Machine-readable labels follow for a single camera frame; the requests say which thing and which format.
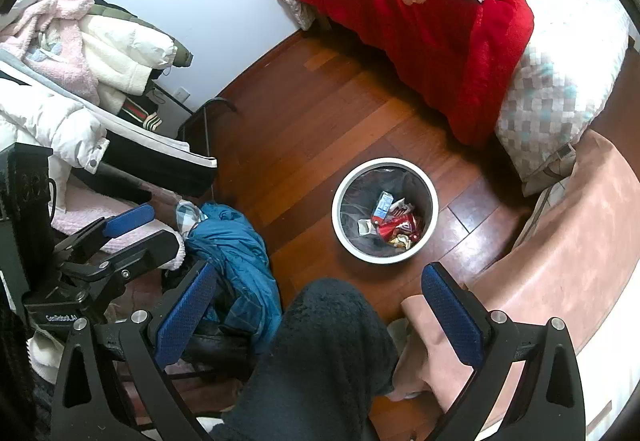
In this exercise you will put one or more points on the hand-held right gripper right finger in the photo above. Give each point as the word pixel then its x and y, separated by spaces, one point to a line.
pixel 450 311

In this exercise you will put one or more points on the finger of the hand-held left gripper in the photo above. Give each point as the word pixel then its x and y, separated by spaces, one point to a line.
pixel 127 218
pixel 145 246

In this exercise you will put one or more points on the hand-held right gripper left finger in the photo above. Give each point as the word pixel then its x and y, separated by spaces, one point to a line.
pixel 185 316

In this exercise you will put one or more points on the white round trash bin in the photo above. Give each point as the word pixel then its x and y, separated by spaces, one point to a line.
pixel 380 257

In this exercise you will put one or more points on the red snack wrapper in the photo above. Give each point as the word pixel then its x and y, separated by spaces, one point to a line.
pixel 400 225

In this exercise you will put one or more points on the blue and red milk carton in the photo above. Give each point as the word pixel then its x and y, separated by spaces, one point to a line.
pixel 382 206

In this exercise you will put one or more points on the pink plush towel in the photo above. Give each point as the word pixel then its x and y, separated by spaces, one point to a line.
pixel 85 208

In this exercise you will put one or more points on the checked cloth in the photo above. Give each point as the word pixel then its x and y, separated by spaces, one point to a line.
pixel 187 216

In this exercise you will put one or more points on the black and white garment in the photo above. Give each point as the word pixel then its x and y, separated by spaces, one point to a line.
pixel 160 166

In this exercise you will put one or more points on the white puffer jacket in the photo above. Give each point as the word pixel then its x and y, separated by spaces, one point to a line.
pixel 45 121

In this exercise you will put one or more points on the blue jacket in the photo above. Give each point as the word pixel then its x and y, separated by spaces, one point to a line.
pixel 235 251

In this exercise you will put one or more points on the striped dark garment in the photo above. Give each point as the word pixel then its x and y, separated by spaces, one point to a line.
pixel 137 113

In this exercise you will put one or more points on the pale table cloth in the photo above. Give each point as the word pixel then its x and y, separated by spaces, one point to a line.
pixel 550 271

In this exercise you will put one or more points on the person's dark fleece trouser leg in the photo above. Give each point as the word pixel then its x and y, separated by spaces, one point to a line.
pixel 310 361

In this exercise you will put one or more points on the black bin liner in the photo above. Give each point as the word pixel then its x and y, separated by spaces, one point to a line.
pixel 360 191

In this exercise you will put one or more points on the pink fleece robe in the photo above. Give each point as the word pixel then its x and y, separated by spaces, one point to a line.
pixel 70 56

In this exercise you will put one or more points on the cream jacket with olive lining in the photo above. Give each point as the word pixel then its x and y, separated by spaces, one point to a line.
pixel 125 56

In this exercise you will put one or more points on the red blanket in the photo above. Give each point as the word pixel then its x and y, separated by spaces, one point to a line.
pixel 425 36

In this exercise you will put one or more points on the white wall outlet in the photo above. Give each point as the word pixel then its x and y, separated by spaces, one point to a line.
pixel 181 95

